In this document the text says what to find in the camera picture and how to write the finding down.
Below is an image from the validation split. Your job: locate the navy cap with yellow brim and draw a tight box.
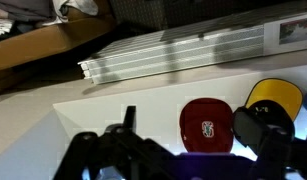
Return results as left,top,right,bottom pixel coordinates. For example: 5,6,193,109
245,78,304,121

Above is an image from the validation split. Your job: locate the brown cardboard box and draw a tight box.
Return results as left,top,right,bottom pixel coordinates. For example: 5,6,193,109
0,7,116,92

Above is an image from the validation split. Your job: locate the pile of clothes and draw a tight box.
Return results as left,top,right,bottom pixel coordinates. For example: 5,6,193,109
0,0,99,35

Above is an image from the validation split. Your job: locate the red baseball cap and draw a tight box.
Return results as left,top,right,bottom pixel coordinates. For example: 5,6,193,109
179,98,233,153

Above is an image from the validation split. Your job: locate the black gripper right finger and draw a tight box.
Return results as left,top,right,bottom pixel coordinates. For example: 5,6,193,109
233,107,307,180

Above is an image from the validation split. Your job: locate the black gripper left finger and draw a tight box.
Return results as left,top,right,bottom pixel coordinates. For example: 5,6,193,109
53,106,175,180

